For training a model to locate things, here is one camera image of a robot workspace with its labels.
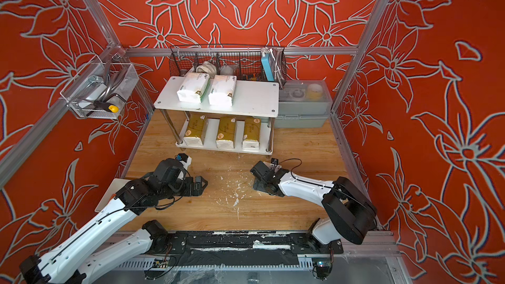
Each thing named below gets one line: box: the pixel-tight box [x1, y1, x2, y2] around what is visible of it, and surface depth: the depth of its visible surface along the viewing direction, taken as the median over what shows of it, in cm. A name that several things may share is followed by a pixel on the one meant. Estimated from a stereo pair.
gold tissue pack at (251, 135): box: [241, 116, 262, 151], surface depth 94 cm
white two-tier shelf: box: [153, 76, 280, 156], surface depth 79 cm
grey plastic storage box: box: [274, 79, 333, 129], surface depth 105 cm
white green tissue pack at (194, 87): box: [176, 72, 211, 104], surface depth 76 cm
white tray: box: [94, 178, 131, 213], surface depth 82 cm
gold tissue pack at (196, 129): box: [183, 111, 209, 146], surface depth 96 cm
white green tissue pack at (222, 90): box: [208, 74, 237, 107], surface depth 74 cm
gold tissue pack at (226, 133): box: [215, 117, 237, 149], surface depth 94 cm
